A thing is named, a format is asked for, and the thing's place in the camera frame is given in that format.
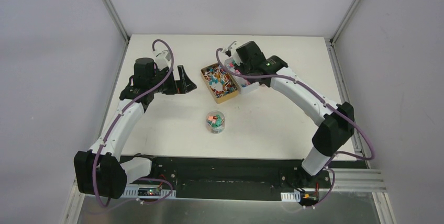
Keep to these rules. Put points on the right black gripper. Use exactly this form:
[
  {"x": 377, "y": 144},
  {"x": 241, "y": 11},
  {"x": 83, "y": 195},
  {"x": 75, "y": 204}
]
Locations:
[{"x": 241, "y": 68}]

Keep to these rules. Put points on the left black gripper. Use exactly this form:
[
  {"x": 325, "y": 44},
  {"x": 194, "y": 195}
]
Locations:
[{"x": 175, "y": 82}]

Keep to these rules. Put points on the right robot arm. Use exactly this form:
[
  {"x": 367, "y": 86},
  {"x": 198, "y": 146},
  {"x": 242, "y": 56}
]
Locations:
[{"x": 334, "y": 121}]

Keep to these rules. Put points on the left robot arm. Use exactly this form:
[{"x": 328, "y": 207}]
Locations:
[{"x": 99, "y": 170}]

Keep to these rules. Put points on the white tin of candies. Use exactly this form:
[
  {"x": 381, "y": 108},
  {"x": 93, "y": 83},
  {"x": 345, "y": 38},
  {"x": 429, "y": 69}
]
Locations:
[{"x": 242, "y": 85}]

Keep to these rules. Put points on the gold tin of lollipops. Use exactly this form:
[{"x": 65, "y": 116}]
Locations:
[{"x": 219, "y": 83}]

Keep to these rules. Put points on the clear plastic cup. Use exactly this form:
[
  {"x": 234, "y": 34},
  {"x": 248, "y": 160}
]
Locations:
[{"x": 215, "y": 121}]

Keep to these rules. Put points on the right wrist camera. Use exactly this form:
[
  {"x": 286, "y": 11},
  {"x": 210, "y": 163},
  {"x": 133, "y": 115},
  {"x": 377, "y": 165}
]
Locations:
[{"x": 231, "y": 52}]

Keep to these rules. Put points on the left white cable duct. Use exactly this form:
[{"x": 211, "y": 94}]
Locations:
[{"x": 148, "y": 192}]

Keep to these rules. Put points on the white cable duct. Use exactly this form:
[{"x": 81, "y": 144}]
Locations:
[
  {"x": 291, "y": 196},
  {"x": 148, "y": 192}
]

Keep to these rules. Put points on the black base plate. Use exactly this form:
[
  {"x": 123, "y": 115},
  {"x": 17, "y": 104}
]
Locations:
[{"x": 233, "y": 179}]

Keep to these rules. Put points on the right white cable duct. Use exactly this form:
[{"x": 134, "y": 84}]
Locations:
[{"x": 291, "y": 196}]

